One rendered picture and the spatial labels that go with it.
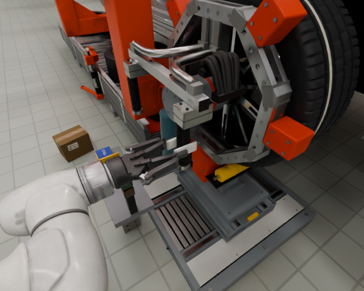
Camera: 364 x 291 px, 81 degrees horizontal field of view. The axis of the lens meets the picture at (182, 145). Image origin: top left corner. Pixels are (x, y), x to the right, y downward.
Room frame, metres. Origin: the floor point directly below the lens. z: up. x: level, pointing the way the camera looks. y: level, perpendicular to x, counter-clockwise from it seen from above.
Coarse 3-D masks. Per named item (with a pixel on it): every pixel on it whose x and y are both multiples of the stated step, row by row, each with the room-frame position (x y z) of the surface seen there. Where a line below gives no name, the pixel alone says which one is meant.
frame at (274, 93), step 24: (192, 0) 0.78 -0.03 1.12; (216, 0) 0.75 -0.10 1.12; (192, 24) 0.85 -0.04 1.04; (240, 24) 0.60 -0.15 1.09; (264, 48) 0.57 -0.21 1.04; (264, 72) 0.51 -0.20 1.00; (264, 96) 0.49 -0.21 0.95; (288, 96) 0.49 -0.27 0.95; (264, 120) 0.48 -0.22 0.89; (216, 144) 0.68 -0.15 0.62; (264, 144) 0.47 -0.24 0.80
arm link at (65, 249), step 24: (72, 216) 0.21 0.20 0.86; (48, 240) 0.15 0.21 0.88; (72, 240) 0.16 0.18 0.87; (96, 240) 0.17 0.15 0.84; (0, 264) 0.12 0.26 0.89; (24, 264) 0.11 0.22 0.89; (48, 264) 0.12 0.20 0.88; (72, 264) 0.12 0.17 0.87; (96, 264) 0.13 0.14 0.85; (0, 288) 0.09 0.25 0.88; (24, 288) 0.09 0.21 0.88; (48, 288) 0.09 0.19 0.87; (72, 288) 0.09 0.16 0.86; (96, 288) 0.10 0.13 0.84
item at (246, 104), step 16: (192, 64) 0.95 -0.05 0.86; (240, 64) 0.76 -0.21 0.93; (240, 80) 0.71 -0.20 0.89; (240, 96) 0.69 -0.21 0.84; (224, 112) 0.75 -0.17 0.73; (240, 112) 0.69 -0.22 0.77; (256, 112) 0.64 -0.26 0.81; (208, 128) 0.80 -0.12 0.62; (224, 128) 0.75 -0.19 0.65; (240, 128) 0.80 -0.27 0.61; (240, 144) 0.65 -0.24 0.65
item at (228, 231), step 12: (180, 180) 0.88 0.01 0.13; (192, 192) 0.77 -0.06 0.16; (204, 204) 0.68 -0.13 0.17; (264, 204) 0.67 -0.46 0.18; (216, 216) 0.62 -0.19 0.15; (240, 216) 0.62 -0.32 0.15; (252, 216) 0.60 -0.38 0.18; (264, 216) 0.65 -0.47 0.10; (216, 228) 0.57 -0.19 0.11; (228, 228) 0.55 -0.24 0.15; (240, 228) 0.54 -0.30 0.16; (228, 240) 0.50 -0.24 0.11
